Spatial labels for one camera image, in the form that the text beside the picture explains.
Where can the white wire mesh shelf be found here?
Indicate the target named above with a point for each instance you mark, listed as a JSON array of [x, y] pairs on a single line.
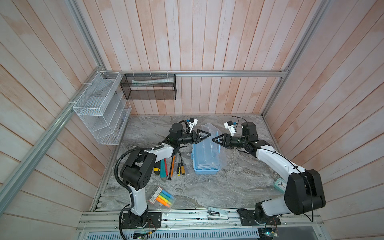
[[103, 109]]

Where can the white stapler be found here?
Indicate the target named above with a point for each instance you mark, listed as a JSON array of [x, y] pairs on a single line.
[[217, 214]]

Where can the light blue tool box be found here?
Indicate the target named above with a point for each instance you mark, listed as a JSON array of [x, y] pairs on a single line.
[[206, 158]]

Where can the teal alarm clock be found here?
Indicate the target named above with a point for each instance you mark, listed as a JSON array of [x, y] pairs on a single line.
[[280, 185]]

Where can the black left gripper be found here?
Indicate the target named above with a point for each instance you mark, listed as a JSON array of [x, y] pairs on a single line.
[[199, 131]]

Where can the black yellow utility knife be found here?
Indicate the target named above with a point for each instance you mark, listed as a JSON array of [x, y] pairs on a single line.
[[157, 171]]

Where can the teal handled tool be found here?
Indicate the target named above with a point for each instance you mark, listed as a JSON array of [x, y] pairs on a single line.
[[163, 172]]

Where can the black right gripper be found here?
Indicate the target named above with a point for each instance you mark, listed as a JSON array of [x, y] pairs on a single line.
[[221, 144]]

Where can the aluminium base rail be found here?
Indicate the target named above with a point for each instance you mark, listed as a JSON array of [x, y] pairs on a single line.
[[187, 220]]

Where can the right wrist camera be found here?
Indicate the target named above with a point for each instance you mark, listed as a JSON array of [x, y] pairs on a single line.
[[231, 126]]

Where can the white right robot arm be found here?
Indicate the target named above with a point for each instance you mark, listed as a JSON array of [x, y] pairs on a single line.
[[304, 190]]

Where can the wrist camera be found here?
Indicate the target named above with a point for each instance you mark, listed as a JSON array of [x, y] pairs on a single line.
[[231, 126], [190, 123]]

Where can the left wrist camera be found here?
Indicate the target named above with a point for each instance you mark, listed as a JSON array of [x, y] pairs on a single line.
[[190, 123]]

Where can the black mesh wall basket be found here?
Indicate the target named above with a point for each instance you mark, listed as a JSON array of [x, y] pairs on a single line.
[[149, 87]]

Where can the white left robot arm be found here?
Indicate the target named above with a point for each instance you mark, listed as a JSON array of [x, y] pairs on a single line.
[[134, 168]]

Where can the highlighter pack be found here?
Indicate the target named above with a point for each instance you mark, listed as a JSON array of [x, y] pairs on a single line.
[[161, 199]]

